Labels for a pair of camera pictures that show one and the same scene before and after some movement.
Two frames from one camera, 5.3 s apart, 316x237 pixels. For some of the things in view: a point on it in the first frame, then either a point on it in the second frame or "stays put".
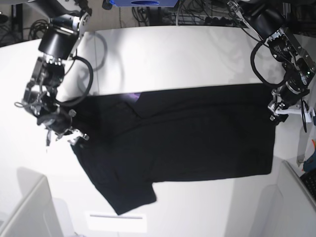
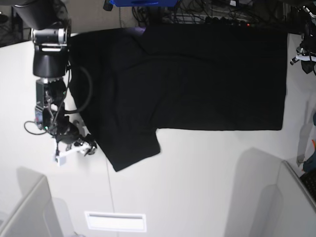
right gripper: [286, 97] → [306, 53]
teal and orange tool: [309, 165] stays put
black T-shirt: [136, 138] → [131, 82]
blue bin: [144, 3] stays put
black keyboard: [309, 178] stays put
